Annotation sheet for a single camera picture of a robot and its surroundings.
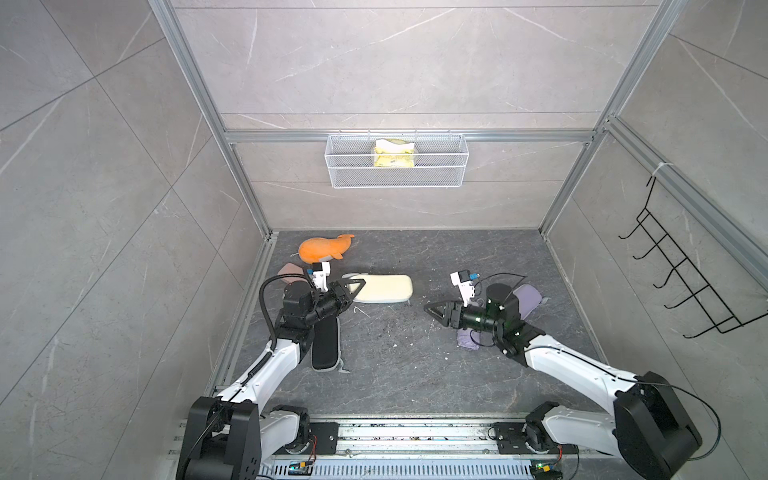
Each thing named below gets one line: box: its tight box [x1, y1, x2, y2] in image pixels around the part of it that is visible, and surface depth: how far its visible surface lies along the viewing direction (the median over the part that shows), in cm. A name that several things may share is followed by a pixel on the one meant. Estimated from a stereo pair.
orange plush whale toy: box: [298, 234, 355, 264], surface depth 109 cm
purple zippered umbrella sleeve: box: [513, 284, 542, 319], surface depth 98 cm
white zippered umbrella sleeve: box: [341, 272, 414, 303], surface depth 80 cm
